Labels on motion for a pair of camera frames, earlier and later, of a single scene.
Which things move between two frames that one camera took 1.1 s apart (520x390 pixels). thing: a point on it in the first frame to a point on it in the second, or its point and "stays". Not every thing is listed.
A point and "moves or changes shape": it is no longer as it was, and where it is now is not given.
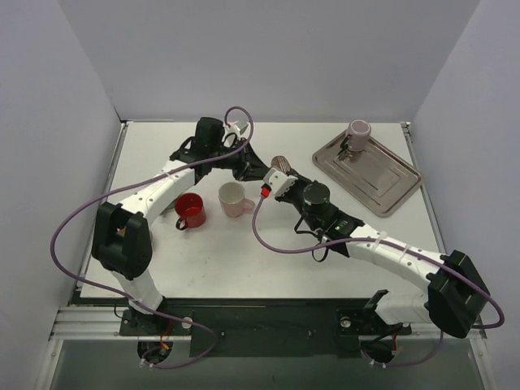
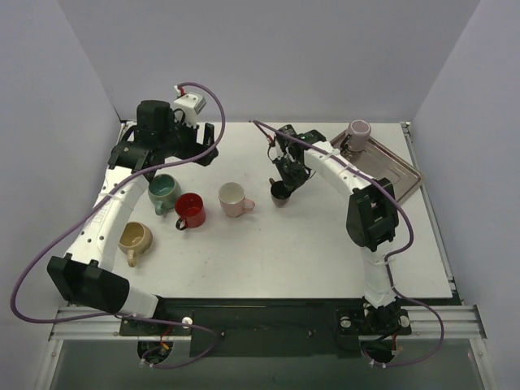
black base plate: (280, 329) stays
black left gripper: (247, 166) to (197, 143)
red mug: (191, 209) stays
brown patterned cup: (281, 163) moves or changes shape
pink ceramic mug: (231, 196) stays
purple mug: (358, 134) stays
